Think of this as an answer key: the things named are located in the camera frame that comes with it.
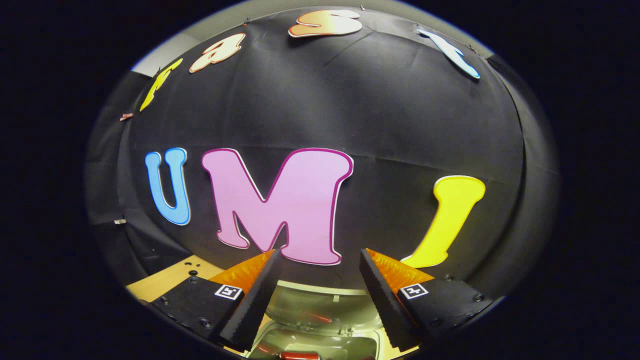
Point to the black backdrop cloth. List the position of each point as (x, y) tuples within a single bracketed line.
[(375, 110)]

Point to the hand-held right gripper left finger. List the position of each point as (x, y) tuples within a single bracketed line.
[(252, 305)]

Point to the wooden desktop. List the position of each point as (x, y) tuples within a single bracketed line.
[(160, 285)]

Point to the pale green desktop garbage bin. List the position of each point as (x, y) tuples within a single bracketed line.
[(325, 305)]

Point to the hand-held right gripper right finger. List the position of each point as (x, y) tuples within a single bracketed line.
[(382, 305)]

